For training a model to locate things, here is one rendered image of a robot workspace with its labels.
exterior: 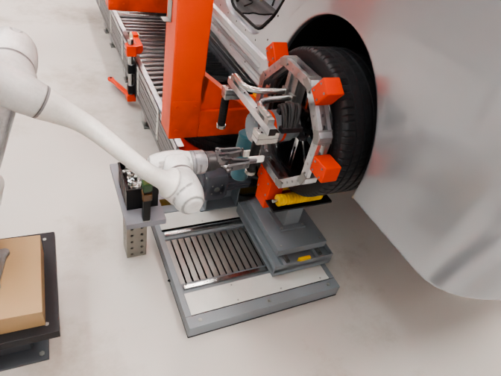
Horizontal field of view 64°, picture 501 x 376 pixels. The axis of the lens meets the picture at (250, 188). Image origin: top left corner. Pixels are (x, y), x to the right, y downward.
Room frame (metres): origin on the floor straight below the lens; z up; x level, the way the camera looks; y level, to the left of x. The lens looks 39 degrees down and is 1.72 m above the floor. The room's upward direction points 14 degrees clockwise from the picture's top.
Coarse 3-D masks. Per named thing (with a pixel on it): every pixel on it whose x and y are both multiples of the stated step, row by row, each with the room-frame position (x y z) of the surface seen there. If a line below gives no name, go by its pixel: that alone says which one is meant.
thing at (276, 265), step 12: (240, 204) 1.75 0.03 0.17; (240, 216) 1.72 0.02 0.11; (252, 216) 1.70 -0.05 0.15; (252, 228) 1.60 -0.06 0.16; (264, 240) 1.54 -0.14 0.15; (264, 252) 1.46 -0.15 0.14; (300, 252) 1.52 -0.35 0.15; (312, 252) 1.52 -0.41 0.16; (324, 252) 1.56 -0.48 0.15; (276, 264) 1.39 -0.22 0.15; (288, 264) 1.39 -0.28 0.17; (300, 264) 1.44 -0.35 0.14; (312, 264) 1.48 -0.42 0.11
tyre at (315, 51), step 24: (312, 48) 1.65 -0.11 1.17; (336, 48) 1.71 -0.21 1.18; (336, 72) 1.51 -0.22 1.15; (360, 72) 1.56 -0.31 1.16; (360, 96) 1.47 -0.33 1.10; (336, 120) 1.40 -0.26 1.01; (360, 120) 1.41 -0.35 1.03; (336, 144) 1.36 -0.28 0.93; (360, 144) 1.38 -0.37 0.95; (360, 168) 1.39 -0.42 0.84; (312, 192) 1.39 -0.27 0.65; (336, 192) 1.47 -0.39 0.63
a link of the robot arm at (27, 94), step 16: (0, 48) 0.95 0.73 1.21; (0, 64) 0.88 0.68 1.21; (16, 64) 0.92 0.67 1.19; (32, 64) 0.98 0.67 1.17; (0, 80) 0.85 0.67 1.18; (16, 80) 0.88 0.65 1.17; (32, 80) 0.91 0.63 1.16; (0, 96) 0.84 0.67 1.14; (16, 96) 0.86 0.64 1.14; (32, 96) 0.88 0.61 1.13; (16, 112) 0.87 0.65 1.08; (32, 112) 0.88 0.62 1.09
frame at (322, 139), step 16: (272, 64) 1.71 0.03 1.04; (288, 64) 1.62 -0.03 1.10; (304, 64) 1.60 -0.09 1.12; (272, 80) 1.77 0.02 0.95; (304, 80) 1.49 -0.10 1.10; (320, 80) 1.48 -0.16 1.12; (256, 96) 1.77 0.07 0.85; (320, 112) 1.43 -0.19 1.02; (320, 128) 1.35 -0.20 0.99; (320, 144) 1.33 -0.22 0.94; (272, 160) 1.62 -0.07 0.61; (272, 176) 1.52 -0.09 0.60; (288, 176) 1.52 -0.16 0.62; (304, 176) 1.33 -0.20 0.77
